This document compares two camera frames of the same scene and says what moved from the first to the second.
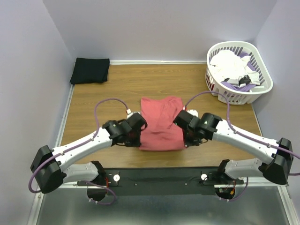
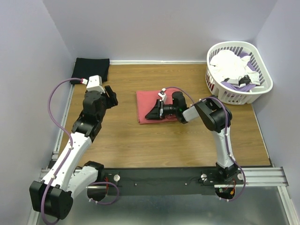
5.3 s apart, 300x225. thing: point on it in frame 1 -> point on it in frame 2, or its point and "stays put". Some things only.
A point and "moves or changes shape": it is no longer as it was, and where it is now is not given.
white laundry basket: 238,70 stays put
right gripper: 188,142 -> 156,112
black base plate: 164,181 stays put
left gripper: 137,143 -> 112,100
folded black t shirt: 87,71 stays put
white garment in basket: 225,64 stays put
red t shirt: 162,133 moves or changes shape
